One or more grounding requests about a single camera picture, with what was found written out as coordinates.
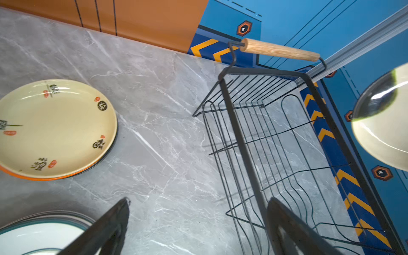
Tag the far wooden rack handle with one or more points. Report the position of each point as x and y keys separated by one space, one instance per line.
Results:
x=264 y=48

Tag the orange small plate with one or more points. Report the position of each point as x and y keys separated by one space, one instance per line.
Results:
x=20 y=176

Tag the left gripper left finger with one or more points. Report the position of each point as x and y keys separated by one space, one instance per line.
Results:
x=106 y=236

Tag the cream small plate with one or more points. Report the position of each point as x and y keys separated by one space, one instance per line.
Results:
x=380 y=118

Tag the beige small plate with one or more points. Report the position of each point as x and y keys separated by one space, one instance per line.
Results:
x=55 y=127

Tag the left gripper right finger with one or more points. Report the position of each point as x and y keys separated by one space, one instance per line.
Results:
x=289 y=235

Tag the black wire dish rack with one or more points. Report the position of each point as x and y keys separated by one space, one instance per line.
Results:
x=272 y=136

